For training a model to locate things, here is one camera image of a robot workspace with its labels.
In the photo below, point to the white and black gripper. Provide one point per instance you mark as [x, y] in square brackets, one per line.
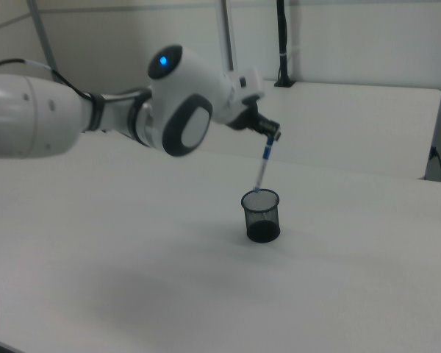
[244, 86]

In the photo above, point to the blue and white marker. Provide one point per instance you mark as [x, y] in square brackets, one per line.
[264, 162]

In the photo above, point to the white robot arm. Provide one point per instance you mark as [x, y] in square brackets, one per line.
[191, 84]

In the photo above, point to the black camera stand pole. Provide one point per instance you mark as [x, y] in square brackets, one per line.
[282, 36]

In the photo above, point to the grey metal partition post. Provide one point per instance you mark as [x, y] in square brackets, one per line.
[228, 33]
[42, 36]

